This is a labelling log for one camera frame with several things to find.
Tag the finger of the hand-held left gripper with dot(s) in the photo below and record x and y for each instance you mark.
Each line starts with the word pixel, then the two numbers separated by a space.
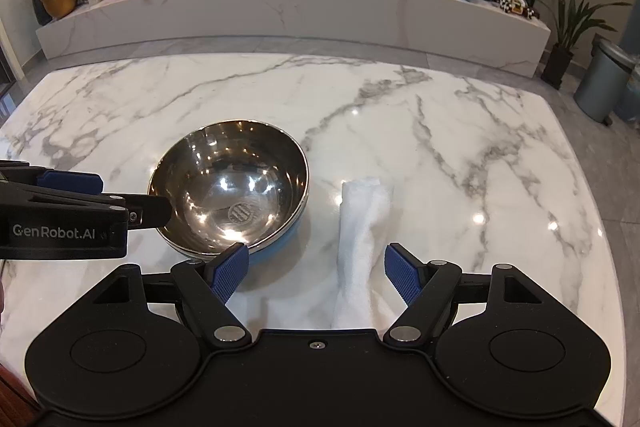
pixel 150 212
pixel 70 181

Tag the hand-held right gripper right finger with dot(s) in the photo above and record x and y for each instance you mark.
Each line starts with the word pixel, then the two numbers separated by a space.
pixel 402 276

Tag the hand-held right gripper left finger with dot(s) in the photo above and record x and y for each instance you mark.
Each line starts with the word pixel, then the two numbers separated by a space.
pixel 229 274

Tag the white cloth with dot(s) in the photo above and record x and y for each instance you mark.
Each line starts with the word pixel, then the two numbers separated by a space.
pixel 360 217

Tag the steel bowl with blue outside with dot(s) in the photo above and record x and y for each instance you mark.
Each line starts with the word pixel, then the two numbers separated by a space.
pixel 235 187

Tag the dark blue vase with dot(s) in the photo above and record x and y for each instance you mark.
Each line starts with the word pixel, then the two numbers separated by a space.
pixel 40 11

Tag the white marble media cabinet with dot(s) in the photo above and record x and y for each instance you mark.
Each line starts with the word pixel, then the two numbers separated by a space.
pixel 300 17

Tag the potted green plant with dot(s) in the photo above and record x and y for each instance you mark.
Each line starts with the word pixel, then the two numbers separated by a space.
pixel 557 67

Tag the grey trash bin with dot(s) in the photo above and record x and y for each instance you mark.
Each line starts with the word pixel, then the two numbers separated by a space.
pixel 600 82

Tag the pale blue bin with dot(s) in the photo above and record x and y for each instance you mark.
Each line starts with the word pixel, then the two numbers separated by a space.
pixel 631 102

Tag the black and white cow toys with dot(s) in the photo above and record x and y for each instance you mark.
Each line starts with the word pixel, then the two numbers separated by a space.
pixel 512 2

